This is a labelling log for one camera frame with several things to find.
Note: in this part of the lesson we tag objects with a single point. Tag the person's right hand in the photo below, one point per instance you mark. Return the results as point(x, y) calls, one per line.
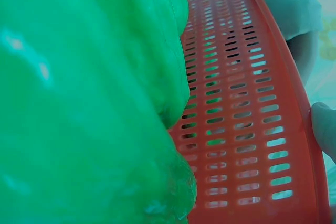
point(326, 130)

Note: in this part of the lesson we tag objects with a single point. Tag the person's left forearm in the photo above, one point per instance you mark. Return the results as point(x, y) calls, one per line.
point(291, 3)

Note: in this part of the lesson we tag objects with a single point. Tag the person's right thumb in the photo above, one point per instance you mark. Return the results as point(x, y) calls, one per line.
point(325, 129)

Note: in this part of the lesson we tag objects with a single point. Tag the red slotted plastic basket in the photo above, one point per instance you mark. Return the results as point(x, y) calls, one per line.
point(291, 119)

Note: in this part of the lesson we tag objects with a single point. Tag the green glossy lobed plastic object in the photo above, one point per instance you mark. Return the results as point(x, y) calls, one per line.
point(78, 103)

